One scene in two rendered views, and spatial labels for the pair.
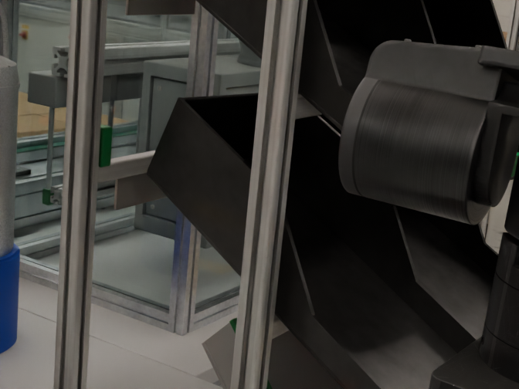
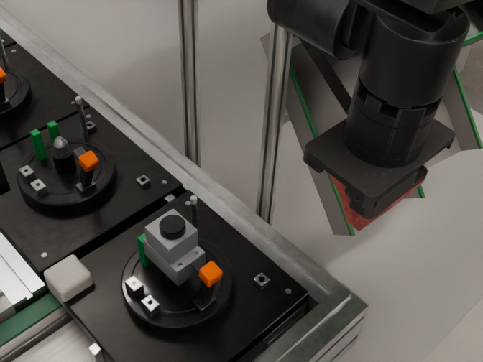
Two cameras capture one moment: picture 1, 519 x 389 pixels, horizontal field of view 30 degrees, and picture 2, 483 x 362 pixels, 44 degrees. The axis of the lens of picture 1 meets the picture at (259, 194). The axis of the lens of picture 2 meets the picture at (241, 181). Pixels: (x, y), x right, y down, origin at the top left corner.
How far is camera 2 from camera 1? 17 cm
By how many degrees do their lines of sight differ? 34
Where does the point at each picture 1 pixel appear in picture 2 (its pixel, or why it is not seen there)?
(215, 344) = (266, 40)
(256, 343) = (279, 52)
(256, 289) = not seen: hidden behind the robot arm
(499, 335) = (348, 127)
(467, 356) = (335, 131)
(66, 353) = (185, 35)
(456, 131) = (329, 11)
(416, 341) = not seen: hidden behind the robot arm
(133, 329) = not seen: outside the picture
